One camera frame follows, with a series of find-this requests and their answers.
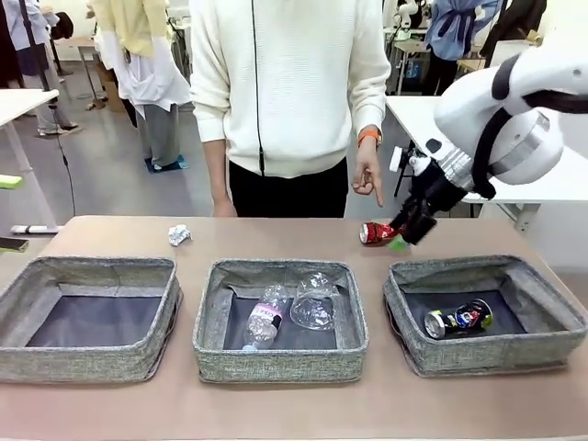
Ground person in pale blue shirt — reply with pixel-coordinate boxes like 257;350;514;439
0;0;86;138

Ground silver foil ball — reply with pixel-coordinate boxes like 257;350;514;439
167;223;194;249

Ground black pole on small table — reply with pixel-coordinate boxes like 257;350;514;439
17;0;54;93

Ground small white table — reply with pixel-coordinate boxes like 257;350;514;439
0;88;64;236

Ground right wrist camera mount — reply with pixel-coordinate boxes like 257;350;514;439
390;145;435;176

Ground clear plastic storage box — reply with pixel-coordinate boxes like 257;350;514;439
490;40;535;66

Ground person's left hand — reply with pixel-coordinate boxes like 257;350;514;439
351;145;385;209

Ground person's black trousers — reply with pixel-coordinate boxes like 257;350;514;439
228;155;350;219

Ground crushed red can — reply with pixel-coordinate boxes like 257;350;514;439
358;221;406;248

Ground clear bottle with pink label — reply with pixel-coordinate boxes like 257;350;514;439
241;284;291;353

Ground clear plastic cup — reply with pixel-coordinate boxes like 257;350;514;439
288;271;340;332

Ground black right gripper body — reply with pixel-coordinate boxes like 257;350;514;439
407;157;468;213

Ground person in blue tied shirt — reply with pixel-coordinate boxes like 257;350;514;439
424;0;501;96

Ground thin black hanging cable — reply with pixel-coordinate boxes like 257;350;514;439
49;104;78;217

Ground person's right forearm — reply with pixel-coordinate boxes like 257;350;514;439
203;139;231;202

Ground orange wrist watch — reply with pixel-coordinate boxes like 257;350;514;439
356;128;384;149

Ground brown cardboard box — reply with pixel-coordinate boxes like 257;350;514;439
89;59;129;115

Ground grey fabric basket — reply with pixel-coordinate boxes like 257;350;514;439
0;255;184;385
382;254;588;379
191;258;370;384

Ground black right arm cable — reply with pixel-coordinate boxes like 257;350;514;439
471;90;588;200

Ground person's right hand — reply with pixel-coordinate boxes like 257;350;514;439
211;195;239;219

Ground crushed blue can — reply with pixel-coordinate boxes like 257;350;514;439
423;298;495;340

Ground person's white knit sweater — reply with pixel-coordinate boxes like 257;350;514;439
188;0;392;179

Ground person in yellow sweater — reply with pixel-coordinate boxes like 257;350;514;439
89;0;198;174

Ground person in black coat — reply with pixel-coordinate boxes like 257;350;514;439
481;0;548;59

